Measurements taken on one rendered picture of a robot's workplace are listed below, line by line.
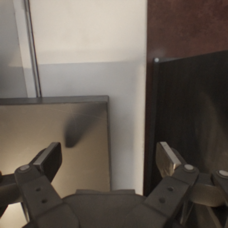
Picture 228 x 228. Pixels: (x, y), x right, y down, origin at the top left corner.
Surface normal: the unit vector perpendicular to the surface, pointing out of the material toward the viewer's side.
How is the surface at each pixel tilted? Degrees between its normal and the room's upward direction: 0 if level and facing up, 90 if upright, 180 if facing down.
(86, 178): 0
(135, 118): 0
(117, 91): 0
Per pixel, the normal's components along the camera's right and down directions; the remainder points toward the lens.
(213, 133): -1.00, 0.00
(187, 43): 0.00, 0.25
